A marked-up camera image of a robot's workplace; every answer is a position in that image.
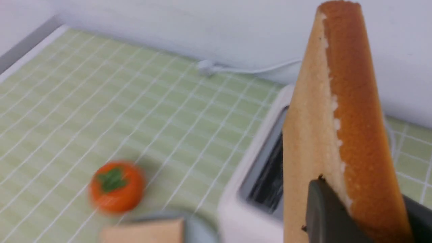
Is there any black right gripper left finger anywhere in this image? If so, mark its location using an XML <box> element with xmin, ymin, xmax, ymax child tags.
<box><xmin>301</xmin><ymin>175</ymin><xmax>373</xmax><ymax>243</ymax></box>

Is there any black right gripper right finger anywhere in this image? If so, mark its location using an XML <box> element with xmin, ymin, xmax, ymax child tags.
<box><xmin>403</xmin><ymin>195</ymin><xmax>432</xmax><ymax>243</ymax></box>

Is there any toast slice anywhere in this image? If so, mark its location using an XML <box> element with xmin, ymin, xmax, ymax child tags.
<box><xmin>99</xmin><ymin>218</ymin><xmax>185</xmax><ymax>243</ymax></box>
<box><xmin>282</xmin><ymin>0</ymin><xmax>414</xmax><ymax>243</ymax></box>

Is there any white toaster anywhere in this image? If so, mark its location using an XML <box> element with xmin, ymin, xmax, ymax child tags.
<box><xmin>218</xmin><ymin>84</ymin><xmax>395</xmax><ymax>243</ymax></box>

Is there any light blue plate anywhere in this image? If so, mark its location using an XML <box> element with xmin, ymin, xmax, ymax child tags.
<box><xmin>124</xmin><ymin>209</ymin><xmax>221</xmax><ymax>243</ymax></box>

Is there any orange persimmon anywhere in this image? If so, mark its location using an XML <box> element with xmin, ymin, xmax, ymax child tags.
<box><xmin>88</xmin><ymin>160</ymin><xmax>146</xmax><ymax>214</ymax></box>

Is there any green checkered tablecloth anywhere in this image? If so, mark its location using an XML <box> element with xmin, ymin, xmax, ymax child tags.
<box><xmin>0</xmin><ymin>27</ymin><xmax>432</xmax><ymax>243</ymax></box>

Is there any white power cable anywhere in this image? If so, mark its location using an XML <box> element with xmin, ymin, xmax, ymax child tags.
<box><xmin>196</xmin><ymin>58</ymin><xmax>302</xmax><ymax>76</ymax></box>

